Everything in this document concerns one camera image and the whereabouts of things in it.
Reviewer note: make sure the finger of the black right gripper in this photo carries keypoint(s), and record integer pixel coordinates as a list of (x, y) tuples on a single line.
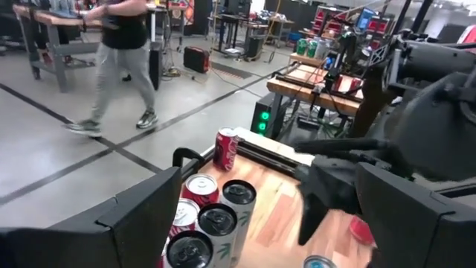
[(312, 223)]

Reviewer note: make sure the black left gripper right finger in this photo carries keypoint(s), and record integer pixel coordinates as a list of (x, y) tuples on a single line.
[(416, 238)]

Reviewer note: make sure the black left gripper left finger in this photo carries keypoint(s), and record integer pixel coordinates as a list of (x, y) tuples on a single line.
[(111, 242)]

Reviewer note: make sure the red Star Wars Coca-Cola can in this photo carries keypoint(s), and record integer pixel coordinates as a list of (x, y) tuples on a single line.
[(184, 212)]

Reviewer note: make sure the dark can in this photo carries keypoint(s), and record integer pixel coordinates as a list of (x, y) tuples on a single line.
[(238, 191)]

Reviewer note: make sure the red soda can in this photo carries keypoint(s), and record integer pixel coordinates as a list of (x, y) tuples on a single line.
[(201, 184)]

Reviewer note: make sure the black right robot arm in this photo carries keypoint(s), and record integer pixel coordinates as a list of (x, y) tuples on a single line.
[(439, 123)]

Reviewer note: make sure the red beverage can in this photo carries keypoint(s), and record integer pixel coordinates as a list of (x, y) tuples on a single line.
[(360, 231)]

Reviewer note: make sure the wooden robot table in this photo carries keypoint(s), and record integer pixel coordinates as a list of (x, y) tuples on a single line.
[(308, 93)]

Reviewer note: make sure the black computer tower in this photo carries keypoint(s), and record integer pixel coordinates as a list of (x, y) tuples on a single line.
[(262, 119)]

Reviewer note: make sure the green can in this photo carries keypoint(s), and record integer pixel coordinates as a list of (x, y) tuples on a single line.
[(312, 48), (301, 47)]

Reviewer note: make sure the black trash bin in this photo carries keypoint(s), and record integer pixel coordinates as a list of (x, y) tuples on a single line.
[(255, 46)]

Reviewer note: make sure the blue lit monitor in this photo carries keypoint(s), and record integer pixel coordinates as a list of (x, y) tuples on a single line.
[(365, 18)]

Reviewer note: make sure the person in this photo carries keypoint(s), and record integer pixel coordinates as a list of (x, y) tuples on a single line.
[(119, 67)]

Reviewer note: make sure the black and red case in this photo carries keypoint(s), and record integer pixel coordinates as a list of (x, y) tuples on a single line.
[(196, 59)]

